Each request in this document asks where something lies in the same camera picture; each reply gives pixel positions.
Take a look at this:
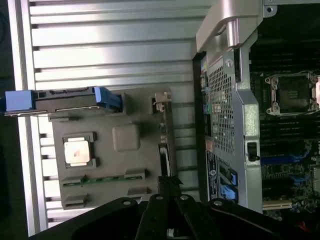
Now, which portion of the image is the hard disk with blue rails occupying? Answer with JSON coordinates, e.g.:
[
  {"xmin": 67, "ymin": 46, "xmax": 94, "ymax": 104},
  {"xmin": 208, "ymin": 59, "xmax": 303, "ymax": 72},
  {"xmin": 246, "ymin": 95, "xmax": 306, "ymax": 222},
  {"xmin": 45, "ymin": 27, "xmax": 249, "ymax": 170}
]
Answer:
[{"xmin": 4, "ymin": 86, "xmax": 126, "ymax": 118}]

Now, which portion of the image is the CPU socket with metal frame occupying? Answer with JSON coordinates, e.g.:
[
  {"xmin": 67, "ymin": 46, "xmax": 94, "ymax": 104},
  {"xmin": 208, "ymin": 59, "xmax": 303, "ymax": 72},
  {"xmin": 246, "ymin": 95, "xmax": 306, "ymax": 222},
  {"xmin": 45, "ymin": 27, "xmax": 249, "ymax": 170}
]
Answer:
[{"xmin": 264, "ymin": 70, "xmax": 320, "ymax": 118}]

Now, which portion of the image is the white PCI expansion slot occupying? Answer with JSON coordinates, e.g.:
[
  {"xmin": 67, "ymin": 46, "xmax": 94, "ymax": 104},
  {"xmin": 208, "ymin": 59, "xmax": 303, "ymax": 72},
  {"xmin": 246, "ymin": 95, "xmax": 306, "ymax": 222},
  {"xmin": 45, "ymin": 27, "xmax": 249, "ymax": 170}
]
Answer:
[{"xmin": 262, "ymin": 199, "xmax": 292, "ymax": 211}]

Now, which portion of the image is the green motherboard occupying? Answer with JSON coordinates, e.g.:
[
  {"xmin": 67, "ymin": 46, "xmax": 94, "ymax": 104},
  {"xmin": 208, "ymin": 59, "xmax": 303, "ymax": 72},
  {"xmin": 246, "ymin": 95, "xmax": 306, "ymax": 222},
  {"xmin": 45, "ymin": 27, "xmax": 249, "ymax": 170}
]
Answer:
[{"xmin": 249, "ymin": 47, "xmax": 320, "ymax": 218}]

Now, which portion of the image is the blue slot cover latch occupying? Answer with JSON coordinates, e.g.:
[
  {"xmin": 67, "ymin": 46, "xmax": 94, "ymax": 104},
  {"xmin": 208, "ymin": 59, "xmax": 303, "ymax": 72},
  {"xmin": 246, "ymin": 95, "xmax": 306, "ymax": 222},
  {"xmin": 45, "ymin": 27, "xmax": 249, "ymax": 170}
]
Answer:
[
  {"xmin": 219, "ymin": 186, "xmax": 237, "ymax": 201},
  {"xmin": 226, "ymin": 168, "xmax": 238, "ymax": 185}
]

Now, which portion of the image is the grey plastic parts rack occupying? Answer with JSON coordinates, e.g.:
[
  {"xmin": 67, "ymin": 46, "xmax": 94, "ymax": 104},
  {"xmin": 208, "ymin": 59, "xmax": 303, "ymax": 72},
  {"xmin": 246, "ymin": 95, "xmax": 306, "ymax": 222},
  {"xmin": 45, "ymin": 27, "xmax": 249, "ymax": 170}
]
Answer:
[{"xmin": 48, "ymin": 86, "xmax": 179, "ymax": 211}]

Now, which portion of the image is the silver CPU chip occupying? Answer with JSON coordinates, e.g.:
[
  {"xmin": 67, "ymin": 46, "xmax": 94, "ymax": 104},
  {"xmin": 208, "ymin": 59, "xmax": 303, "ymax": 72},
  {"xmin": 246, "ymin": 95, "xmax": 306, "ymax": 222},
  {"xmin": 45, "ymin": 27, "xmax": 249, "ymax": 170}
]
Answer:
[{"xmin": 63, "ymin": 139, "xmax": 91, "ymax": 169}]

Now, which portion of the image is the green RAM stick on rack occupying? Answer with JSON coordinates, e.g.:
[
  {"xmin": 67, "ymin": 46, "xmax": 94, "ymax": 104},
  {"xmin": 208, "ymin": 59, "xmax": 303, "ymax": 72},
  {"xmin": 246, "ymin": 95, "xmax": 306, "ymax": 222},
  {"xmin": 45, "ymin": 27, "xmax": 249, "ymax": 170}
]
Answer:
[{"xmin": 62, "ymin": 176, "xmax": 147, "ymax": 188}]

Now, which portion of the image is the open black PC case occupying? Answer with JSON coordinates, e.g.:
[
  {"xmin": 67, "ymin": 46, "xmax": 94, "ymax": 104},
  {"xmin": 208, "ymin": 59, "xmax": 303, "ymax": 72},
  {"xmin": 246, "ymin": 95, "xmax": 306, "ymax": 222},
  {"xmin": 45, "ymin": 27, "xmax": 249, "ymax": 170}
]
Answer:
[{"xmin": 192, "ymin": 0, "xmax": 320, "ymax": 218}]

